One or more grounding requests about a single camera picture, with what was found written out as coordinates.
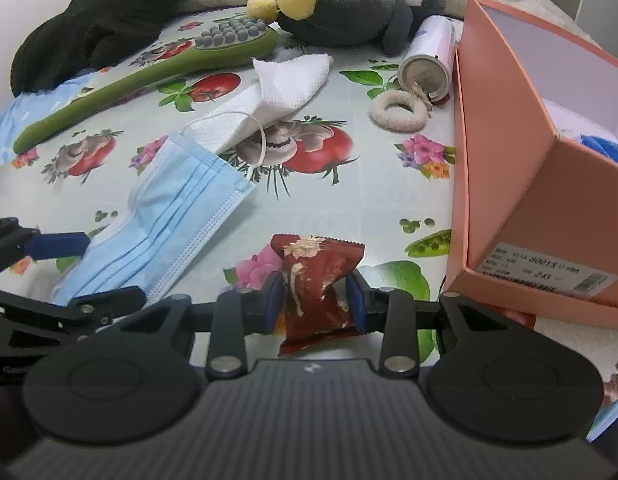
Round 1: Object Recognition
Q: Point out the green massage hammer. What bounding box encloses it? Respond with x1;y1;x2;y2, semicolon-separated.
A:
13;16;282;154

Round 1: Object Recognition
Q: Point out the white fluffy hair ring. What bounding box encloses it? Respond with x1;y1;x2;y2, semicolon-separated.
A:
368;91;429;133

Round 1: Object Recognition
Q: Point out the black jacket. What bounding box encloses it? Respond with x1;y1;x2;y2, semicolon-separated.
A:
10;0;199;97

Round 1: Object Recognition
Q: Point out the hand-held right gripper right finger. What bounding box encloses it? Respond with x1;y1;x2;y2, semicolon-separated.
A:
344;270;500;378

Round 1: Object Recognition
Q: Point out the floral printed bed sheet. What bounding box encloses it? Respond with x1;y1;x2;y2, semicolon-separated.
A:
0;7;618;441

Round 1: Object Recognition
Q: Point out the disposable face mask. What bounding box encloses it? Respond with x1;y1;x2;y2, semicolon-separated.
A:
52;110;270;306

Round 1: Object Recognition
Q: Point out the pink can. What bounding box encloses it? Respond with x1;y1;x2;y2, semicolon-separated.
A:
397;15;457;106

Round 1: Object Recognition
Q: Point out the pink cardboard box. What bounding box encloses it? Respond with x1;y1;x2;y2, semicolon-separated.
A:
441;0;618;331

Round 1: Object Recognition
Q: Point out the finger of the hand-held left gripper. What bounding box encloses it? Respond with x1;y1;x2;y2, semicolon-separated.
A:
0;285;147;342
0;217;92;286

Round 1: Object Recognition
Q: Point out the blue plastic bag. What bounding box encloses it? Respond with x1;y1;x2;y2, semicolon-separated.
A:
579;132;618;171

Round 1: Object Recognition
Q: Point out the red snack packet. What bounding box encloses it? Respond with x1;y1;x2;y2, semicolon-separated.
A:
270;233;366;357

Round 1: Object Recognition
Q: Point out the white textured tissue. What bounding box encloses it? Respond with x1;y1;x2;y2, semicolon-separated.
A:
189;54;335;156

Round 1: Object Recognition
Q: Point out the grey and yellow plush toy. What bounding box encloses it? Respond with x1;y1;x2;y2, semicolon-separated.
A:
246;0;447;57

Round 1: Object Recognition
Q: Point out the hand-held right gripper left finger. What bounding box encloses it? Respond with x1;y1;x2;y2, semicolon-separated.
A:
120;272;285;378

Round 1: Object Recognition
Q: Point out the light blue cloth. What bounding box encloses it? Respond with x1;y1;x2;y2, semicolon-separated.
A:
0;77;92;171

